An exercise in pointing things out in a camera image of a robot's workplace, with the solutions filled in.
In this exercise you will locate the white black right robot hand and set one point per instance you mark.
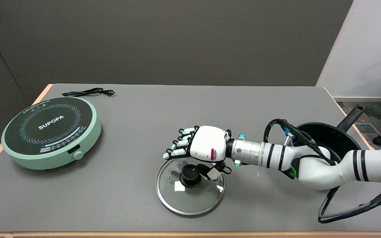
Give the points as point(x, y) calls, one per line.
point(207, 143)

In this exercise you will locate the glass pot lid black knob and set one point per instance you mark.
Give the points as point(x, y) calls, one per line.
point(193, 198)

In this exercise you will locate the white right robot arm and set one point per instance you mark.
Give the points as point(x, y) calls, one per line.
point(319, 172)

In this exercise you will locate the green round induction cooker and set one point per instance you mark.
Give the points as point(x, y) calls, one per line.
point(50, 130)

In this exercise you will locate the floor vent grille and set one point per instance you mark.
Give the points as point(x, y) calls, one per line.
point(364, 128)

